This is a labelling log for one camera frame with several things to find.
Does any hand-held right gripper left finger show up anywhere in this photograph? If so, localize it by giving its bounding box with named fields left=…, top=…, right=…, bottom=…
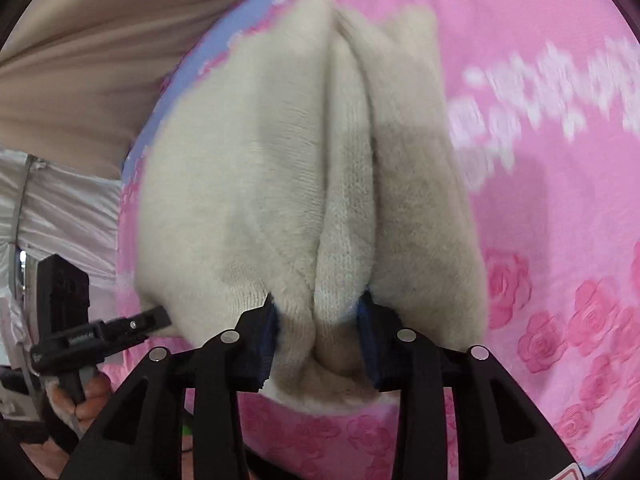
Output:
left=57, top=294, right=279, bottom=480

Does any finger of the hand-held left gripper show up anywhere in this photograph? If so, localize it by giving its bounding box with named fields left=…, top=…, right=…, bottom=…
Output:
left=102, top=305, right=174, bottom=350

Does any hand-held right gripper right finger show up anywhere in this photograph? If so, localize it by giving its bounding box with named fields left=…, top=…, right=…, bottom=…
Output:
left=356, top=292, right=584, bottom=480

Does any cream sweater with black hearts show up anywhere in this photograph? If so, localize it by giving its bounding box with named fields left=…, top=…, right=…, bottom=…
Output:
left=132, top=0, right=491, bottom=417

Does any person's left hand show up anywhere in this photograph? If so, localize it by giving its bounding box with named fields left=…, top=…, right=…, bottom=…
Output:
left=50, top=372, right=117, bottom=437

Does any white satin curtain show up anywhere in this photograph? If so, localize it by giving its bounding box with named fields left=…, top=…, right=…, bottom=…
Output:
left=0, top=147, right=126, bottom=311

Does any pink floral bed sheet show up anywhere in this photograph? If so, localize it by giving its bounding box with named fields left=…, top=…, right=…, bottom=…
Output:
left=117, top=0, right=640, bottom=480

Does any beige draped cloth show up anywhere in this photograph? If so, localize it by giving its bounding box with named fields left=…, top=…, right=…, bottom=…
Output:
left=0, top=0, right=312, bottom=181

